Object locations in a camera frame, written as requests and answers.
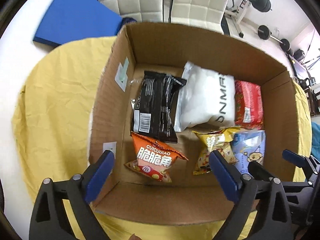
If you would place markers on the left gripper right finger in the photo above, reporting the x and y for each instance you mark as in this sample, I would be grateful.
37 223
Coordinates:
256 188

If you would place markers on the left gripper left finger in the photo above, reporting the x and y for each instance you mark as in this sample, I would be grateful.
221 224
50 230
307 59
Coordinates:
49 218

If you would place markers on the yellow snack bag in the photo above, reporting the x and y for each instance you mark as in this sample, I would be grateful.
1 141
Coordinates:
217 140

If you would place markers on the orange snack bag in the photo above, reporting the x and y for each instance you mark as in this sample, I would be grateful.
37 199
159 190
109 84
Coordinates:
153 158

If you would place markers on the black snack bag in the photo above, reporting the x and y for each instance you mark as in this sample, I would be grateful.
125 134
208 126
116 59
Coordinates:
152 108

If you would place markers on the person's left hand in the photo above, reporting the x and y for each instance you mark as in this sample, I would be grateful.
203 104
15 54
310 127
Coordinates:
134 237

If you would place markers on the blue fabric cover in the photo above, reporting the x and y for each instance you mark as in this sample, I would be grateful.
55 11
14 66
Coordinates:
315 146

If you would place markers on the dark wooden chair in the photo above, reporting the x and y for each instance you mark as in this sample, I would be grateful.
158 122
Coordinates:
311 97

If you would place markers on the red snack pack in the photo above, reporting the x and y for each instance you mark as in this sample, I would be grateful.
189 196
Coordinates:
249 112

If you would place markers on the yellow tablecloth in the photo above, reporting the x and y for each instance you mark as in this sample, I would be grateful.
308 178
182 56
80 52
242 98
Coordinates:
50 125

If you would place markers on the white plastic pouch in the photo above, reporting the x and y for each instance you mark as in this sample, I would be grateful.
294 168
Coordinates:
207 98

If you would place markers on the cardboard milk box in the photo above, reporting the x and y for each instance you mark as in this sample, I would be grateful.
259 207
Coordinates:
166 48

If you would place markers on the black barbell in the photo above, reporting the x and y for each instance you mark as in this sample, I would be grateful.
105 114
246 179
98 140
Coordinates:
265 34

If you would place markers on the black blue weight bench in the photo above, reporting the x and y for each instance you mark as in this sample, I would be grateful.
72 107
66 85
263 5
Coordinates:
224 26

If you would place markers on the blue foam mat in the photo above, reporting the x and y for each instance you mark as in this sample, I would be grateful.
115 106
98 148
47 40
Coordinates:
71 20

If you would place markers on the dark blue knitted cloth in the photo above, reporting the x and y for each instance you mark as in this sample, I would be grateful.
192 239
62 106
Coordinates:
127 20

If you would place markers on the white padded chair right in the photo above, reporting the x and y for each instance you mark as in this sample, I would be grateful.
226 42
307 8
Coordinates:
207 14

